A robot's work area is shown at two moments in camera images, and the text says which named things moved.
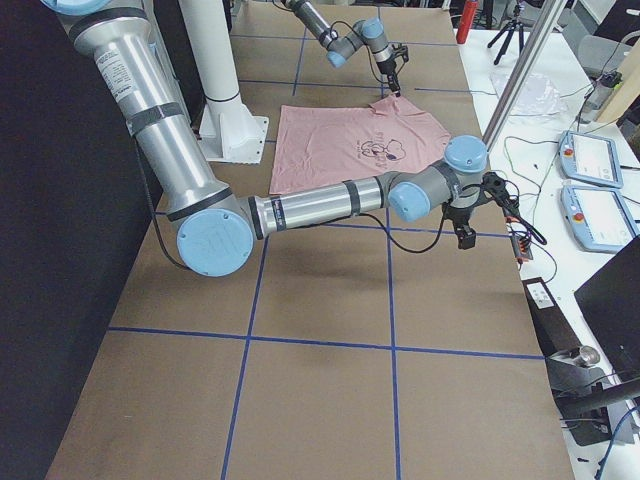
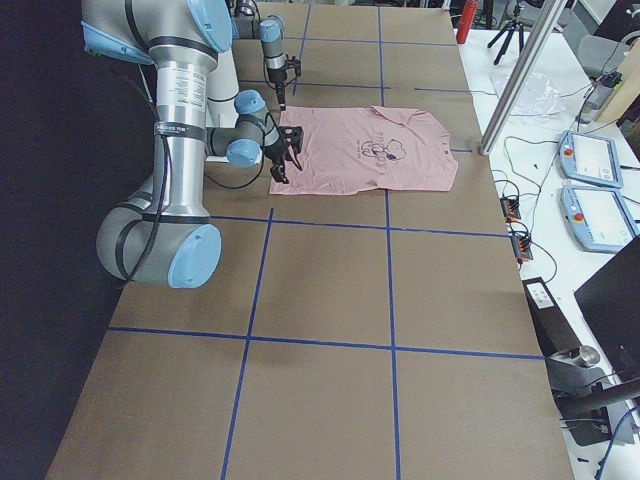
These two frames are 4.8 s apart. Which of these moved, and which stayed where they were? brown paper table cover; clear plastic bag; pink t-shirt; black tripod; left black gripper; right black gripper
Moved: right black gripper; left black gripper
Stayed: clear plastic bag; brown paper table cover; pink t-shirt; black tripod
